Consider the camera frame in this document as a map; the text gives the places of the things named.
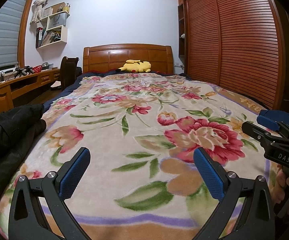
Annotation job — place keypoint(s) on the black binder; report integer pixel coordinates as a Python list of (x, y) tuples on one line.
[(39, 37)]

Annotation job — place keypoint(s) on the wooden window frame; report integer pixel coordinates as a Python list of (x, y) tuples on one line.
[(24, 30)]

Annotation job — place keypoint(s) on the dark brown chair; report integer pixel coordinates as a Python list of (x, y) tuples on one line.
[(68, 72)]

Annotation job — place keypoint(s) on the red basket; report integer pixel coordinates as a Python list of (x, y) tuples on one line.
[(37, 69)]

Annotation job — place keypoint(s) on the dark padded jacket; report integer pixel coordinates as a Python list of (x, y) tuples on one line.
[(9, 160)]

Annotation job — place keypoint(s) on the white wall shelf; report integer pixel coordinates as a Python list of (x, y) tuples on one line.
[(64, 33)]

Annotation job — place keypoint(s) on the wall socket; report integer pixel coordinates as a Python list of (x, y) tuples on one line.
[(178, 64)]

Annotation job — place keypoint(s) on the black button coat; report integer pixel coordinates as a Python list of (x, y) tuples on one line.
[(14, 120)]

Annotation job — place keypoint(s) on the wooden louvered wardrobe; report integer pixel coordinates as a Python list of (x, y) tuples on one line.
[(247, 42)]

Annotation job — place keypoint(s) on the stack of books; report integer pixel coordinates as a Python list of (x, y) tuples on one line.
[(50, 37)]

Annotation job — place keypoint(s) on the wooden bed headboard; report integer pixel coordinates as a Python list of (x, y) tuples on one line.
[(104, 57)]

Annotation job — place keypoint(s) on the white paper bag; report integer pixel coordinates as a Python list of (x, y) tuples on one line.
[(57, 22)]

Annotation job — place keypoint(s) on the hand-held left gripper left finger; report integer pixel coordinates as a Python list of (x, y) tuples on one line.
[(74, 172)]

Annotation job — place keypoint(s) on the floral blanket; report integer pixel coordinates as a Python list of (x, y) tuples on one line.
[(139, 130)]

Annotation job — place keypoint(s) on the black device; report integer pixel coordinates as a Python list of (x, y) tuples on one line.
[(23, 71)]

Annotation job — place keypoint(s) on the metal container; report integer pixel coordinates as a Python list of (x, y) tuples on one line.
[(46, 65)]

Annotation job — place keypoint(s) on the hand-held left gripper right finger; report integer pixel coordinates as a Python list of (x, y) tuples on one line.
[(209, 177)]

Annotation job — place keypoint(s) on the grey window blind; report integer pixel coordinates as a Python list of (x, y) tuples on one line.
[(2, 37)]

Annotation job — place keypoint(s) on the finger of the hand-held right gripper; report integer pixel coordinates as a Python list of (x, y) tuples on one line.
[(267, 120), (255, 131)]

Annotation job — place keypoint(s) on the yellow plush toy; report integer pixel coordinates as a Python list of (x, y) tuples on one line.
[(137, 66)]

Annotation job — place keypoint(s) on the tied beige curtain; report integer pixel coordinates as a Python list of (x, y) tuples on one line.
[(40, 7)]

